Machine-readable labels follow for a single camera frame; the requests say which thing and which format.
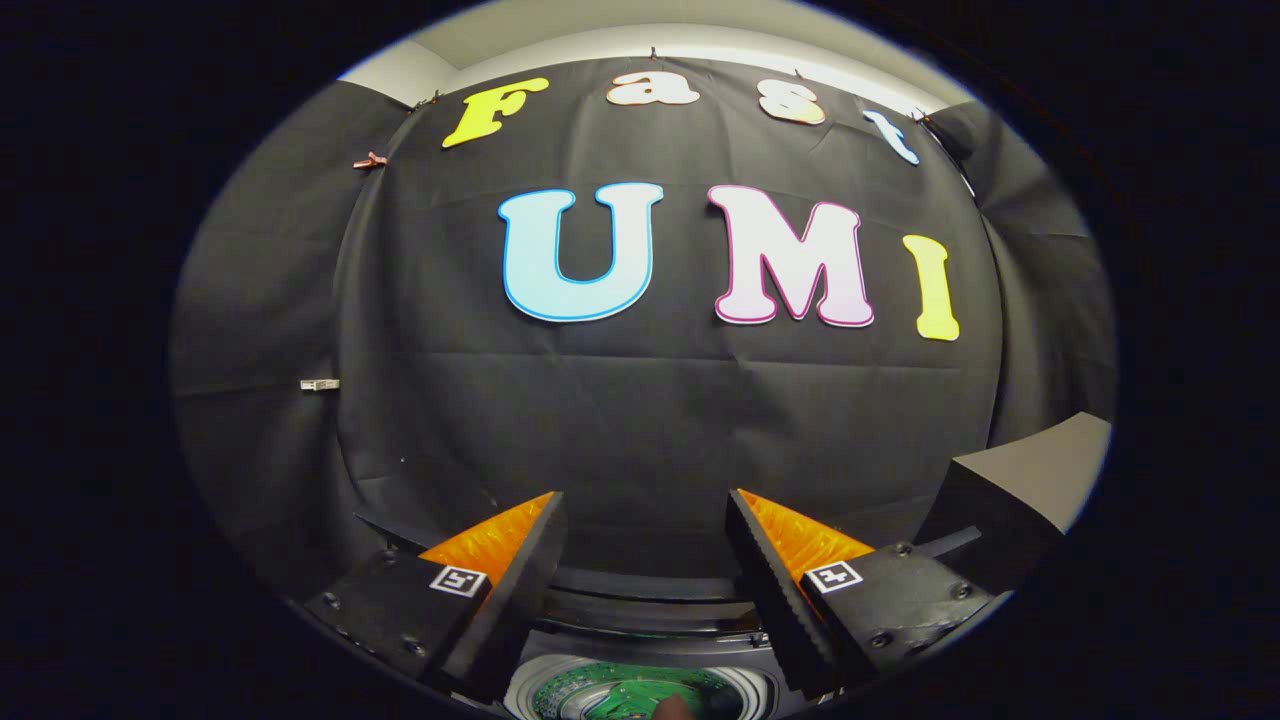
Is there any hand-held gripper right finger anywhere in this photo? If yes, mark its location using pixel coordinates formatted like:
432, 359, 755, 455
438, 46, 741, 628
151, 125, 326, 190
725, 488, 998, 699

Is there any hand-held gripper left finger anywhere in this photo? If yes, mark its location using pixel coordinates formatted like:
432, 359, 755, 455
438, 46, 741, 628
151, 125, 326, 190
302, 489, 569, 705

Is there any dark grey washing machine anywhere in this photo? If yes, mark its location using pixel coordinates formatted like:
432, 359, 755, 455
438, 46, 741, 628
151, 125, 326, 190
355, 510, 986, 720

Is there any green polo shirt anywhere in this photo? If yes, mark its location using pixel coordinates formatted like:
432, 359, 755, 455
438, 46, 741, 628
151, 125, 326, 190
535, 665, 746, 720

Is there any black backdrop cloth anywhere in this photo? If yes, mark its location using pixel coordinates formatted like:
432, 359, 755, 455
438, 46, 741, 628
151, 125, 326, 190
170, 55, 1116, 611

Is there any grey cabinet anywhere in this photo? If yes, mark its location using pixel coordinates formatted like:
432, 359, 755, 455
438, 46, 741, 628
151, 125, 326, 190
915, 412, 1113, 596

